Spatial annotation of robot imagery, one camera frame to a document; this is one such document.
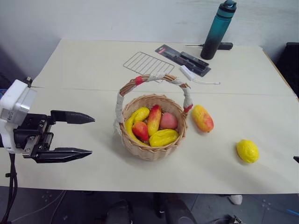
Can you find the pink peach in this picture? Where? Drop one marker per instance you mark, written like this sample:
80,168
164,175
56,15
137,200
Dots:
168,121

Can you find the yellow starfruit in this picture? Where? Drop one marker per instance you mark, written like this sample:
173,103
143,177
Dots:
163,138

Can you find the orange yellow mango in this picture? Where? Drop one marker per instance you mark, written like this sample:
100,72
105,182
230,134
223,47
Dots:
202,118

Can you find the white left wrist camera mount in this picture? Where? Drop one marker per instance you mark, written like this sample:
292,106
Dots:
16,100

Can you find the white small tool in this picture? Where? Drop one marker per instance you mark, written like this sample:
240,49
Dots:
187,72

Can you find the small red orange pear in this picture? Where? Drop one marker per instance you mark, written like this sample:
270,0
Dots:
140,131

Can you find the dark rounded shape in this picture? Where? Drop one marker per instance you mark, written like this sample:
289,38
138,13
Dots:
178,212
118,212

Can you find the black knife package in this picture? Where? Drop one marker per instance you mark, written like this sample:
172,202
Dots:
184,59

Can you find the teal black water bottle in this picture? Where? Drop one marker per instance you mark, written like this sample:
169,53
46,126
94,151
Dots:
215,32

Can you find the black table leg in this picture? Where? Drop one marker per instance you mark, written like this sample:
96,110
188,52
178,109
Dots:
158,205

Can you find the large yellow lemon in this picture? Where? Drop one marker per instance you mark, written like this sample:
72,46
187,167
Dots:
247,151

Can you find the small black metal device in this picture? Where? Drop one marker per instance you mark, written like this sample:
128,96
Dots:
233,219

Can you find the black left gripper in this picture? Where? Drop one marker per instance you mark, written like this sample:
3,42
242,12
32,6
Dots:
30,130

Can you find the long red yellow mango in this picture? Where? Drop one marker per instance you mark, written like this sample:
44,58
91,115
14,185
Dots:
154,119

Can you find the white shoe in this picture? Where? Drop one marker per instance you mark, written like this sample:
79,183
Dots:
235,199

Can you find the small yellow lemon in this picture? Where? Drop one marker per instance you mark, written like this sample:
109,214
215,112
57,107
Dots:
140,113

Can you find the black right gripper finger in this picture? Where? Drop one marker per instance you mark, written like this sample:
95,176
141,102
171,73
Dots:
296,159

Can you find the yellow banana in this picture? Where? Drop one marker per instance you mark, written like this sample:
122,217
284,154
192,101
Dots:
130,133

